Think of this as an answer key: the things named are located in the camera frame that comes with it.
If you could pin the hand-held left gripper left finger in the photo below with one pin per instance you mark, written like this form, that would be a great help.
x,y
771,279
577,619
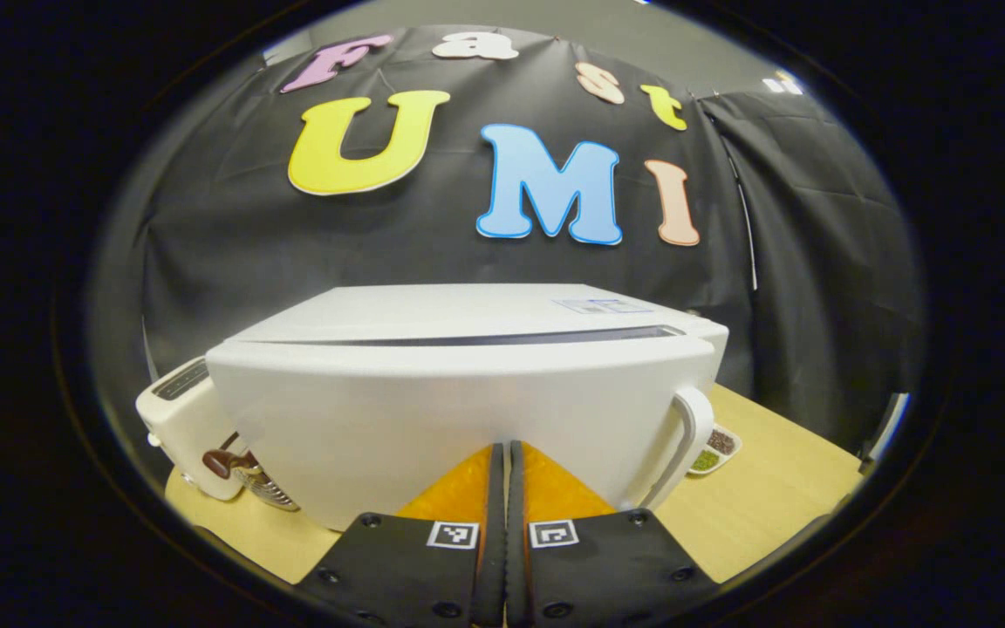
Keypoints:
x,y
492,558

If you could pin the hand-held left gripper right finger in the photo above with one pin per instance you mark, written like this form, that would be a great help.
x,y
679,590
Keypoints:
x,y
518,558

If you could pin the white microwave oven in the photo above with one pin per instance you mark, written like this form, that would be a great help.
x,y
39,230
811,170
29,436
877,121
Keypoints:
x,y
433,392

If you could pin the white divided dish of beans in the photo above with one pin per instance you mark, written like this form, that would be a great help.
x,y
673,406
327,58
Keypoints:
x,y
712,458

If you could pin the white toaster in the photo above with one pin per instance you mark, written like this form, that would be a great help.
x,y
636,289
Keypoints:
x,y
180,419

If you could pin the small ceiling spotlight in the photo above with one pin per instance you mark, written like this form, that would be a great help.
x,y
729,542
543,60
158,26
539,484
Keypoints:
x,y
783,84

